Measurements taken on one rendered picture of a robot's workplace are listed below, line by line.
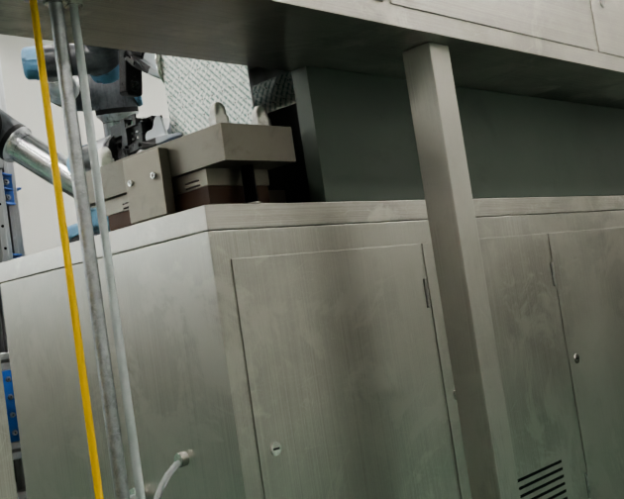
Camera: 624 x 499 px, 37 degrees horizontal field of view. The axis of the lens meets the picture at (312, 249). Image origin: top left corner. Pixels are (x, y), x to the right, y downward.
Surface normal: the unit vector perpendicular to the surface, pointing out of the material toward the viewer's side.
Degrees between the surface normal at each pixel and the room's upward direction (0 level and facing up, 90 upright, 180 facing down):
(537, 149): 90
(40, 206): 90
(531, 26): 90
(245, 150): 90
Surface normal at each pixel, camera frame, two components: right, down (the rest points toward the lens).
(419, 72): -0.68, 0.05
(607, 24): 0.72, -0.15
